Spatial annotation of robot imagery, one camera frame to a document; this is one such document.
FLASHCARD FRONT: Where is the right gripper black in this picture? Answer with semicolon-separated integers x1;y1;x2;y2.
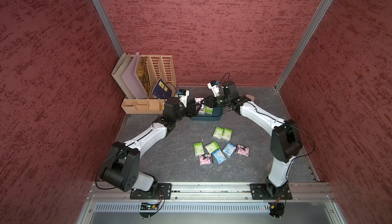
201;95;231;108

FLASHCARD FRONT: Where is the green tissue pack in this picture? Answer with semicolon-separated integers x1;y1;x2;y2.
212;127;224;140
204;106;213;115
205;141;220;153
221;128;233;141
198;109;205;116
194;142;205;156

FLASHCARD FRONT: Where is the green tissue pack top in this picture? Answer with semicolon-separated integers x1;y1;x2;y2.
198;109;205;116

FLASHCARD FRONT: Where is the pink tissue pack top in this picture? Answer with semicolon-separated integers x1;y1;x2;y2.
195;97;204;106

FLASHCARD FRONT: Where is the pink tissue pack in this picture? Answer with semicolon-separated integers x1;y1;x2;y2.
195;97;204;106
199;153;213;165
236;144;250;157

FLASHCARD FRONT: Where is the teal storage box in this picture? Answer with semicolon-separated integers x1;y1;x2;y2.
187;98;223;121

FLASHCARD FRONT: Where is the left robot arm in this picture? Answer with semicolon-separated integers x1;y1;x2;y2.
96;97;202;194

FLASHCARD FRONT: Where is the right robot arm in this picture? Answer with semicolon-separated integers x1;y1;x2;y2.
202;81;303;198

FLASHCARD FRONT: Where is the navy blue book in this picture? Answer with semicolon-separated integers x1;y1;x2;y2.
152;79;172;99

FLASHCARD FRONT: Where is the pink case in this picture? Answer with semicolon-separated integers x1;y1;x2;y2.
246;94;255;101

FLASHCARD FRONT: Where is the blue tissue pack right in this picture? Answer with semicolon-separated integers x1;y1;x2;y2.
223;142;236;157

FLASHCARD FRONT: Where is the blue tissue pack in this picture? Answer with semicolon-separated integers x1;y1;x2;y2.
212;149;226;165
223;142;236;157

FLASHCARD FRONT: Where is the pink tissue pack bottom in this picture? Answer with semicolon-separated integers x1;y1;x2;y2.
199;153;213;165

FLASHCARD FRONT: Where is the beige file organizer rack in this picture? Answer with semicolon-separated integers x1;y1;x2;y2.
112;52;177;114

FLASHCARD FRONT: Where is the blue tissue pack bottom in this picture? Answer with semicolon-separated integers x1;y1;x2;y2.
212;149;226;165

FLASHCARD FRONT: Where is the pink tissue pack right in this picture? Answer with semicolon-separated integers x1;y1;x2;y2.
236;144;250;157

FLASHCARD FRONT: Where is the gold patterned book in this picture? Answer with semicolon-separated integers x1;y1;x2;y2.
137;56;151;96

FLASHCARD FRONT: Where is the pink folder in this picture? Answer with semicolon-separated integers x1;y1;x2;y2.
121;52;148;99

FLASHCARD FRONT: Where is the beige folder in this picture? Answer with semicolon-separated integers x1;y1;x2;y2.
111;52;136;99

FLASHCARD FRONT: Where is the left circuit board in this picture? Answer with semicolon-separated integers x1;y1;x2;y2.
140;202;160;211

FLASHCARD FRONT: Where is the left corner aluminium profile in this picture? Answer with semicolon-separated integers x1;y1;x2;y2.
92;0;124;57

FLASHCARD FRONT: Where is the corner aluminium profile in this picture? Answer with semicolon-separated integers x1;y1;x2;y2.
275;0;333;92
92;0;124;57

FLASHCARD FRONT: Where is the right corner aluminium profile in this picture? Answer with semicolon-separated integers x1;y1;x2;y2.
275;0;333;92

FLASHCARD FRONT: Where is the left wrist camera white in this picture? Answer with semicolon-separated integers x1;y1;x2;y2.
178;89;190;108

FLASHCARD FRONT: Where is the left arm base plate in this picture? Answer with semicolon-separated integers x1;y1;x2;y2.
130;183;172;200

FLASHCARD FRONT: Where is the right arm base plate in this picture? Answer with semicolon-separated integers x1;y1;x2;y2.
249;183;293;201

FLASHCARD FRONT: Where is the aluminium front rail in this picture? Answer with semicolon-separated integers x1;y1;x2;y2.
87;182;336;203

